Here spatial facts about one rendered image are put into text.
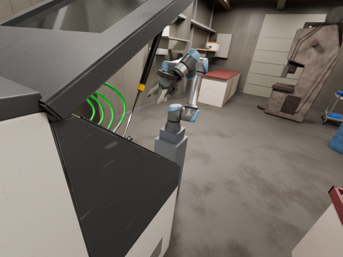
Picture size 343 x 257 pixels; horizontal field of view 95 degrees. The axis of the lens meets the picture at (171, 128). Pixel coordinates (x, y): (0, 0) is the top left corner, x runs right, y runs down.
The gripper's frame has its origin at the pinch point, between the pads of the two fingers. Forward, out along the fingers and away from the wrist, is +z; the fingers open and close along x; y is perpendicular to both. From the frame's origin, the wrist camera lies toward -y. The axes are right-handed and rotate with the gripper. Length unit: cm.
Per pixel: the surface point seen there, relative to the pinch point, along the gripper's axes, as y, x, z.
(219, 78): 354, 147, -223
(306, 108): 407, -84, -288
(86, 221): -31, -35, 40
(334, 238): 71, -117, -8
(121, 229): -11, -37, 46
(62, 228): -37, -35, 40
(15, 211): -48, -33, 35
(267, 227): 145, -107, 16
